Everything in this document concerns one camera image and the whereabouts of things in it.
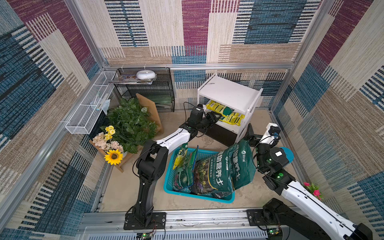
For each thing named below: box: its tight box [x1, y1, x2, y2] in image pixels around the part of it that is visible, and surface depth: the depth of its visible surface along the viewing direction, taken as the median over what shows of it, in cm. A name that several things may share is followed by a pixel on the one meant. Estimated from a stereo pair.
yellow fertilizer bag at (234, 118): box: [219, 112, 246, 126], surface depth 91 cm
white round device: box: [136, 69, 156, 80], surface depth 90 cm
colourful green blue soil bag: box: [173, 145, 199, 192], surface depth 77 cm
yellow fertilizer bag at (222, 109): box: [206, 100, 235, 117], surface depth 95 cm
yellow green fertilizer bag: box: [172, 142, 188, 170], surface depth 84 cm
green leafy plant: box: [100, 98, 158, 154], surface depth 85 cm
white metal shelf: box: [197, 73, 264, 143], surface depth 87 cm
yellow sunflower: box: [104, 149, 124, 166], surface depth 71 cm
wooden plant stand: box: [135, 93, 164, 135], surface depth 90 cm
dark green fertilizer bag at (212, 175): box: [192, 143, 237, 198], surface depth 70 cm
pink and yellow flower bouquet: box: [92, 125, 124, 153], surface depth 76 cm
